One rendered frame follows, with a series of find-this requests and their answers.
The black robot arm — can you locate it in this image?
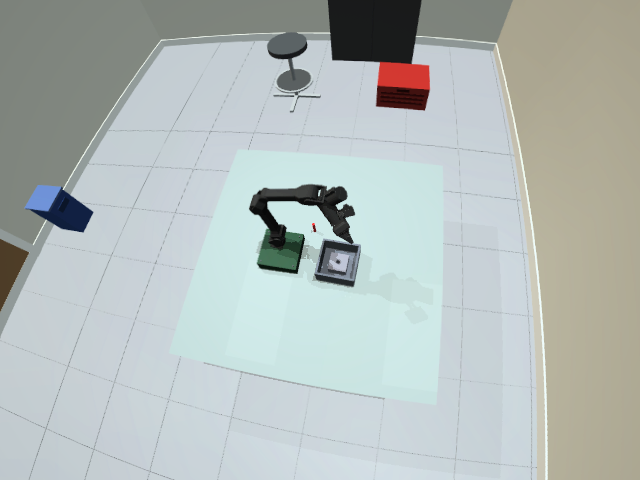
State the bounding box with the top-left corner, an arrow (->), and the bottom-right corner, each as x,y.
249,184 -> 355,249

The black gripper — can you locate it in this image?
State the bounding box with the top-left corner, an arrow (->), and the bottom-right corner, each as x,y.
323,206 -> 354,244

